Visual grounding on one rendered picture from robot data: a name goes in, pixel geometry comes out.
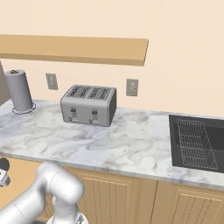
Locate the grey wall socket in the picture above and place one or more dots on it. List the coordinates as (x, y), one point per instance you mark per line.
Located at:
(51, 81)
(132, 87)

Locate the grey tall unit side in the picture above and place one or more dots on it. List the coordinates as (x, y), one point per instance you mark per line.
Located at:
(3, 87)

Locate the wooden wall shelf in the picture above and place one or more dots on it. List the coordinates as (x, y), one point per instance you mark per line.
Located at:
(87, 51)

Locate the wooden cupboard door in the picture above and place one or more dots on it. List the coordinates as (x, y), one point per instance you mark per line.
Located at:
(116, 198)
(189, 207)

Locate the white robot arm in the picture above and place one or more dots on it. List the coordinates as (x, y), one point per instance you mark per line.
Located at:
(59, 189)

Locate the plain wooden cupboard front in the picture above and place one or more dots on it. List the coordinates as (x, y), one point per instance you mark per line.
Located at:
(23, 178)

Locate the silver four-slot toaster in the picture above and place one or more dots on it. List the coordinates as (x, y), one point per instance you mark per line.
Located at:
(87, 112)

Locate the dark grey sink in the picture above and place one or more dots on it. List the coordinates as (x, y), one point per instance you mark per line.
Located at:
(175, 145)

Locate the grey paper towel roll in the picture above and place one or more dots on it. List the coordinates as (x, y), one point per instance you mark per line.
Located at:
(19, 90)

